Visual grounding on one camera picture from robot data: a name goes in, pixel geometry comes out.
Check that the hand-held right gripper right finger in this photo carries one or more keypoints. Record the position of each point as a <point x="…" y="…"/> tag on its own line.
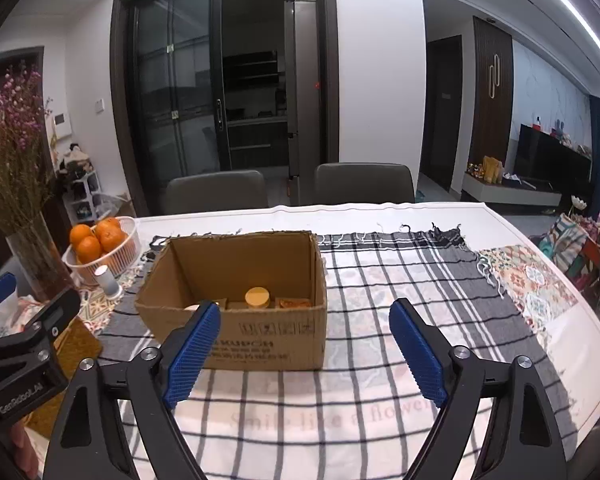
<point x="420" y="355"/>

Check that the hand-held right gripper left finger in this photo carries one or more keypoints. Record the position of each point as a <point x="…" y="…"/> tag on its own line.
<point x="192" y="355"/>

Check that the large brown cardboard box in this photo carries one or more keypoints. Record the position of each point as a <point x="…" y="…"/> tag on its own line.
<point x="280" y="340"/>

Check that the person's left hand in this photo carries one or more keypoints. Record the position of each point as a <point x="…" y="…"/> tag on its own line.
<point x="20" y="452"/>

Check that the glass vase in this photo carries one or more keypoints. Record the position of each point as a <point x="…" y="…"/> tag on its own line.
<point x="35" y="260"/>

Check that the small white cylinder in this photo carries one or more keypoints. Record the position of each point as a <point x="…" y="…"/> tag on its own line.
<point x="107" y="282"/>

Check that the orange fruit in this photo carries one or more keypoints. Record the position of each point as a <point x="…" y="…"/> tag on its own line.
<point x="89" y="250"/>
<point x="81" y="234"/>
<point x="113" y="240"/>
<point x="109" y="223"/>

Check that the white slatted fruit basket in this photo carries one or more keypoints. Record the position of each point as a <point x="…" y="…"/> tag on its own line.
<point x="122" y="257"/>

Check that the yellow lidded jar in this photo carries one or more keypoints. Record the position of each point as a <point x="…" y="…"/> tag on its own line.
<point x="257" y="297"/>

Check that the grey plaid tablecloth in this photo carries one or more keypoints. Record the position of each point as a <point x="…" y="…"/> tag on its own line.
<point x="380" y="270"/>

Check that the orange packet in box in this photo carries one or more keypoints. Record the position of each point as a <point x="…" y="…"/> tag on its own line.
<point x="292" y="303"/>

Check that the white shoe shelf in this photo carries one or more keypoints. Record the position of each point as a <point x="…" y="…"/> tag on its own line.
<point x="82" y="200"/>

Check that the patterned table cover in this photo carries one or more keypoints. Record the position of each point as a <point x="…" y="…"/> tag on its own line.
<point x="530" y="290"/>

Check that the dried pink flowers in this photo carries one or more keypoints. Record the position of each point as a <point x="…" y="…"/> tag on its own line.
<point x="15" y="160"/>

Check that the plush doll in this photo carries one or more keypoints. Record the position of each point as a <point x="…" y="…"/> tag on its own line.
<point x="76" y="157"/>

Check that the grey dining chair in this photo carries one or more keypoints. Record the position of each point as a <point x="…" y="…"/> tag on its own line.
<point x="215" y="192"/>
<point x="362" y="185"/>

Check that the white television cabinet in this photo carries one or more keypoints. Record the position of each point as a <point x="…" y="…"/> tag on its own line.
<point x="480" y="189"/>

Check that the white intercom panel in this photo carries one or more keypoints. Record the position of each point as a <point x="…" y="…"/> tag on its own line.
<point x="62" y="125"/>

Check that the colourful patterned bag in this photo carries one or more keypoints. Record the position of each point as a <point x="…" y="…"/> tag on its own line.
<point x="567" y="240"/>

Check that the yellow paper bags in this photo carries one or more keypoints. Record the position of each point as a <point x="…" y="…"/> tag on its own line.
<point x="491" y="170"/>

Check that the lotus flower ornament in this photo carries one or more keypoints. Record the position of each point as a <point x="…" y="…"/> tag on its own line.
<point x="578" y="204"/>

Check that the black television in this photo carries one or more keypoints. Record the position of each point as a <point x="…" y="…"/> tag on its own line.
<point x="550" y="160"/>

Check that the dark wooden door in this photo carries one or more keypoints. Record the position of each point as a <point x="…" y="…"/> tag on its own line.
<point x="442" y="110"/>

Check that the dark glass sliding door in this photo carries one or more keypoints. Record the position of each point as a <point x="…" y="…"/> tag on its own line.
<point x="180" y="85"/>

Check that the silver refrigerator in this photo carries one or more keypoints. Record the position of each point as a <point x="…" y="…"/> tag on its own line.
<point x="302" y="110"/>

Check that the white wall switch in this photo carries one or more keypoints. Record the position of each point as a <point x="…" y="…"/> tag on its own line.
<point x="99" y="105"/>

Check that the dark slatted wall panel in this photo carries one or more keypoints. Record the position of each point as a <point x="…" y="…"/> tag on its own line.
<point x="485" y="110"/>

